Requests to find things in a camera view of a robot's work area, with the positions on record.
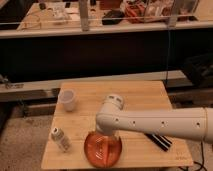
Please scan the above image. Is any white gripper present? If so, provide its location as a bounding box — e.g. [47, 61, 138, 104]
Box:
[96, 125, 115, 136]

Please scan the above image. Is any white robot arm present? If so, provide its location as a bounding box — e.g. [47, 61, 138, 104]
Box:
[96, 94, 213, 144]

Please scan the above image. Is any orange ceramic bowl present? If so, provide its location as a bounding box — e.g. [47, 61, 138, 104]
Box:
[84, 131, 122, 168]

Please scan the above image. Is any small white bottle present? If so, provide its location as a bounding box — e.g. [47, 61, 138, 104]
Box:
[51, 127, 70, 152]

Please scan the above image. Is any white plastic cup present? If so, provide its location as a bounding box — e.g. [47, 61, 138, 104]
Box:
[58, 89, 76, 112]

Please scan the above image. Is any black striped box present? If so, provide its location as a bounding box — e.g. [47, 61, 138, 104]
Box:
[146, 134, 172, 151]

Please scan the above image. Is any black bag on bench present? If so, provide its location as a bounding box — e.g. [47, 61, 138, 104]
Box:
[102, 10, 124, 25]

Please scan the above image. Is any black crate at right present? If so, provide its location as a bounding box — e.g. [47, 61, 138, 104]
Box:
[182, 53, 213, 87]

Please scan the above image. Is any red tool on bench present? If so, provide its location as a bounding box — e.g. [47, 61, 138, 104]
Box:
[125, 4, 145, 23]

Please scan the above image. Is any grey metal post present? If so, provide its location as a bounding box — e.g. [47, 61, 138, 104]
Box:
[78, 0, 89, 31]

